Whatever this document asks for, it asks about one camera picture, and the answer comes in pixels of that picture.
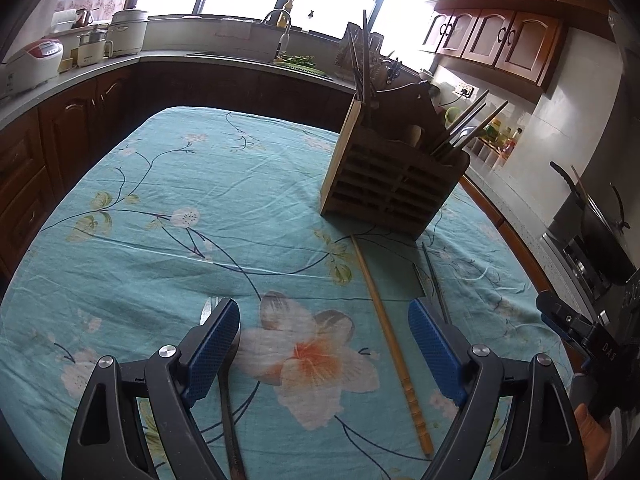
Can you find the long bamboo chopstick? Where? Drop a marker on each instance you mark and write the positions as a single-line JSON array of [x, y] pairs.
[[425, 440]]

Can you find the wall power socket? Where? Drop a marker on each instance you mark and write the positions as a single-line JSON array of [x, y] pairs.
[[465, 90]]

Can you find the upper wooden wall cabinets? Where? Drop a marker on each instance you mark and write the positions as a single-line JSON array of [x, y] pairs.
[[515, 45]]

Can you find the oil bottles on rack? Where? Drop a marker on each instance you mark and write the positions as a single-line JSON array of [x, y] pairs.
[[502, 139]]

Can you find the white round cooker pot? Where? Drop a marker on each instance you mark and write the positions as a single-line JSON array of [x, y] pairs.
[[126, 31]]

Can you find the wooden dish rack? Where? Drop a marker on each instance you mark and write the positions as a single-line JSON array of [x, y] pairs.
[[352, 46]]

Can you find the black wok on stove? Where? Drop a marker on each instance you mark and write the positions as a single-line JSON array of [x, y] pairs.
[[604, 242]]

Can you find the ridged wooden chopstick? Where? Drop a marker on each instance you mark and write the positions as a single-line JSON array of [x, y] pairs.
[[467, 126]]

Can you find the dark metal chopstick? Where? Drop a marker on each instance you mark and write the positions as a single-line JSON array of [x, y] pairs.
[[437, 289]]

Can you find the wooden utensil holder block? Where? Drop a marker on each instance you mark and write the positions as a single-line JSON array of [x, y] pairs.
[[392, 166]]

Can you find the teal floral tablecloth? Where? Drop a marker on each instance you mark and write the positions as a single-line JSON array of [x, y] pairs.
[[199, 204]]

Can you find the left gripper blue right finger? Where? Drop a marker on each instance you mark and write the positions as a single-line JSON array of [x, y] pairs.
[[541, 439]]

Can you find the person right hand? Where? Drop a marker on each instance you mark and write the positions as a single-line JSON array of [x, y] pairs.
[[595, 440]]

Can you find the white and red rice cooker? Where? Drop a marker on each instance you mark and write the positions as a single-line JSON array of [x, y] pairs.
[[31, 66]]

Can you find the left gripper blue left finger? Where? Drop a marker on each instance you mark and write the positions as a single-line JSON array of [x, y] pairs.
[[107, 439]]

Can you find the green vegetables in basket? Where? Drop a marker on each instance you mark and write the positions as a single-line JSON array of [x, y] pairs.
[[306, 60]]

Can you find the upright dark chopstick in holder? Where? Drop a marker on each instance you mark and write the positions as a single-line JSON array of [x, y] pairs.
[[362, 75]]

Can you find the small white electric pot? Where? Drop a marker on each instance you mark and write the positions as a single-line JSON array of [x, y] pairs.
[[93, 47]]

